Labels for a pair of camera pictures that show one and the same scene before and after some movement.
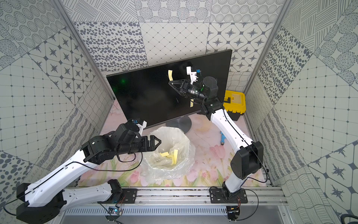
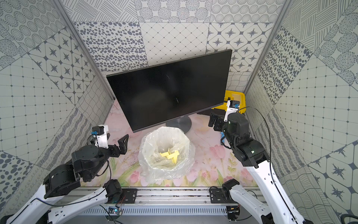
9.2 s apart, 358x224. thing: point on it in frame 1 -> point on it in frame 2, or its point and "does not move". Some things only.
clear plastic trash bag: [173, 159] does not move
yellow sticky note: [164, 154] does not move
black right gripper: [185, 85] -> [220, 122]
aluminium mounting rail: [182, 201] does not move
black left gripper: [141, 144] -> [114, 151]
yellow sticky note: [175, 156] does not move
